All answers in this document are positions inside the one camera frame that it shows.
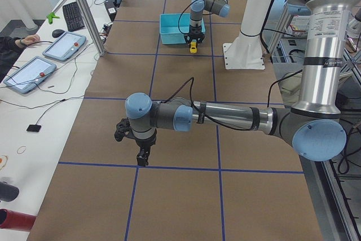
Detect teach pendant far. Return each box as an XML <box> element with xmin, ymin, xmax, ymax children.
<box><xmin>42</xmin><ymin>32</ymin><xmax>87</xmax><ymax>62</ymax></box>

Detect small black pad device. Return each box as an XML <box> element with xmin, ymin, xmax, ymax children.
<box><xmin>26</xmin><ymin>124</ymin><xmax>42</xmax><ymax>133</ymax></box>

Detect seated person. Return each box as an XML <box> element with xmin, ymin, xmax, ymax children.
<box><xmin>1</xmin><ymin>34</ymin><xmax>40</xmax><ymax>81</ymax></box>

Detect black cylinder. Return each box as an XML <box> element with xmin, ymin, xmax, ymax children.
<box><xmin>0</xmin><ymin>182</ymin><xmax>19</xmax><ymax>202</ymax></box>

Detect black keyboard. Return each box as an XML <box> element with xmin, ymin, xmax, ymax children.
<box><xmin>63</xmin><ymin>2</ymin><xmax>85</xmax><ymax>32</ymax></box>

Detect aluminium frame post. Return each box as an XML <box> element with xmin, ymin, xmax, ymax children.
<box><xmin>76</xmin><ymin>0</ymin><xmax>105</xmax><ymax>56</ymax></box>

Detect rubber band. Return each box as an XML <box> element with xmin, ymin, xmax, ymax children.
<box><xmin>16</xmin><ymin>146</ymin><xmax>27</xmax><ymax>155</ymax></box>

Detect green plastic clamp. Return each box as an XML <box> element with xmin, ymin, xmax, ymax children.
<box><xmin>46</xmin><ymin>12</ymin><xmax>60</xmax><ymax>24</ymax></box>

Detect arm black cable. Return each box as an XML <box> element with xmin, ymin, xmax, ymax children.
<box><xmin>178</xmin><ymin>0</ymin><xmax>215</xmax><ymax>37</ymax></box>
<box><xmin>162</xmin><ymin>76</ymin><xmax>304</xmax><ymax>132</ymax></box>

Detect black computer mouse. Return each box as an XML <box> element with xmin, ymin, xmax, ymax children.
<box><xmin>52</xmin><ymin>29</ymin><xmax>65</xmax><ymax>38</ymax></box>

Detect red cylinder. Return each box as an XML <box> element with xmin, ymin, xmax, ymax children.
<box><xmin>1</xmin><ymin>209</ymin><xmax>37</xmax><ymax>232</ymax></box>

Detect turquoise plastic bin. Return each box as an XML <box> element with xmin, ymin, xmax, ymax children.
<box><xmin>160</xmin><ymin>13</ymin><xmax>190</xmax><ymax>45</ymax></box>

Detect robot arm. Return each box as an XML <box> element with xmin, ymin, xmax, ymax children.
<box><xmin>115</xmin><ymin>0</ymin><xmax>359</xmax><ymax>166</ymax></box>
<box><xmin>185</xmin><ymin>0</ymin><xmax>230</xmax><ymax>42</ymax></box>

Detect teach pendant near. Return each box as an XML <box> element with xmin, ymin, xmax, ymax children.
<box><xmin>4</xmin><ymin>56</ymin><xmax>57</xmax><ymax>94</ymax></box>

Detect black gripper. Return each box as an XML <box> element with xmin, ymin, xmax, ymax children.
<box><xmin>188</xmin><ymin>25</ymin><xmax>201</xmax><ymax>37</ymax></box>
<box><xmin>135</xmin><ymin>135</ymin><xmax>156</xmax><ymax>167</ymax></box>

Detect teach pendant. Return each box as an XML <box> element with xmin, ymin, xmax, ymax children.
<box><xmin>42</xmin><ymin>32</ymin><xmax>87</xmax><ymax>62</ymax></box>
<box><xmin>4</xmin><ymin>56</ymin><xmax>57</xmax><ymax>94</ymax></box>

